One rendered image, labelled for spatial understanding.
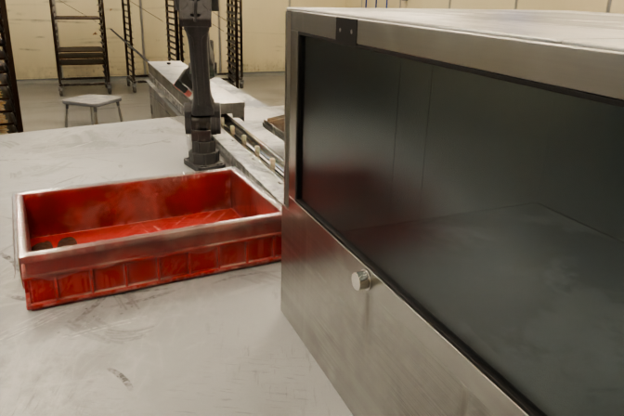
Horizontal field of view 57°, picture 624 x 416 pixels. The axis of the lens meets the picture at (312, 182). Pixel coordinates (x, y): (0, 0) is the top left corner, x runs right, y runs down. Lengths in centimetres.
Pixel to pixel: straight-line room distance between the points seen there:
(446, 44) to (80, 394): 63
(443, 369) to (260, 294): 52
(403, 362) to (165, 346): 41
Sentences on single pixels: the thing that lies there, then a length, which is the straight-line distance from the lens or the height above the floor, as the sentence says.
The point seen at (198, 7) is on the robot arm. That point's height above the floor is 128.
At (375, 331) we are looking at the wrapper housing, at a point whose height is 97.
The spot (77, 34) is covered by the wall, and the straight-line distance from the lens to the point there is 862.
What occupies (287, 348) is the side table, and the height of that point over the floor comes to 82.
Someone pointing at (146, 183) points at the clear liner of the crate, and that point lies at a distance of 131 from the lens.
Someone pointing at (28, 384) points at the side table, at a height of 82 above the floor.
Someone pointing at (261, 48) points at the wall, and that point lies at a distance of 908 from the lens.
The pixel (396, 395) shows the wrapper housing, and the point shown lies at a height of 92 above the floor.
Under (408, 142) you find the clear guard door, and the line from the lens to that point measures 55.
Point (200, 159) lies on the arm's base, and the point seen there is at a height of 85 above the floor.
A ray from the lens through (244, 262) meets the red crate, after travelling 111.
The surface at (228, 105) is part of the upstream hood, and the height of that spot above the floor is 91.
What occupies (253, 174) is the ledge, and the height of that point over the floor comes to 86.
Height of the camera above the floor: 133
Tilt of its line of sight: 19 degrees down
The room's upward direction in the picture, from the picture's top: 2 degrees clockwise
